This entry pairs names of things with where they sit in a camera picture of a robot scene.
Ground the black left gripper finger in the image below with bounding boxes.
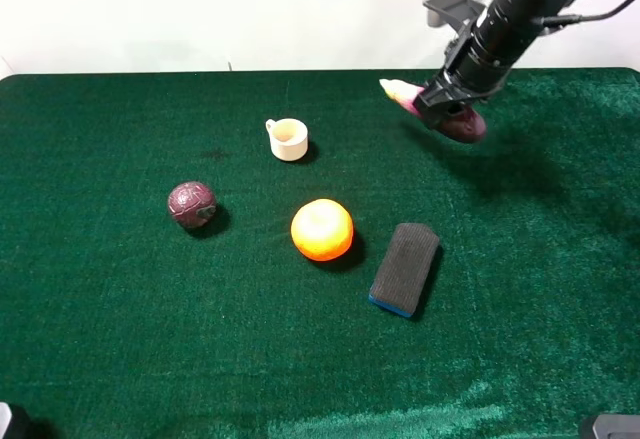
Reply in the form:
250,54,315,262
440,102,467,118

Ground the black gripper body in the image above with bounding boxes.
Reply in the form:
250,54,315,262
412,69,491,120

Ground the purple toy eggplant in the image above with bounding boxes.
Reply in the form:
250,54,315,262
379,79,487,144

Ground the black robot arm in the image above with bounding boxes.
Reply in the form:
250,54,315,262
413,0,595,127

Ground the dark object bottom right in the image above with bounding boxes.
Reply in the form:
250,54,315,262
579,414,640,439

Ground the small cream cup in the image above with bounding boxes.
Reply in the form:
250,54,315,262
265,118,308,162

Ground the orange fruit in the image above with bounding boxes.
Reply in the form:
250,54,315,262
290,199,354,262

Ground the black blue board eraser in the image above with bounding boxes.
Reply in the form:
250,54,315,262
368,223,441,318

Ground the green velvet table cloth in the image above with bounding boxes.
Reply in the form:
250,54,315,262
1,69,639,438

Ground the dark red ball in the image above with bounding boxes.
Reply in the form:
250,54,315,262
167,181,217,229

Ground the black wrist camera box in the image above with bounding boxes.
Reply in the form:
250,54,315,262
423,0,485,33

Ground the black cable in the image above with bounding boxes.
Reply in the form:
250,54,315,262
542,0,640,28

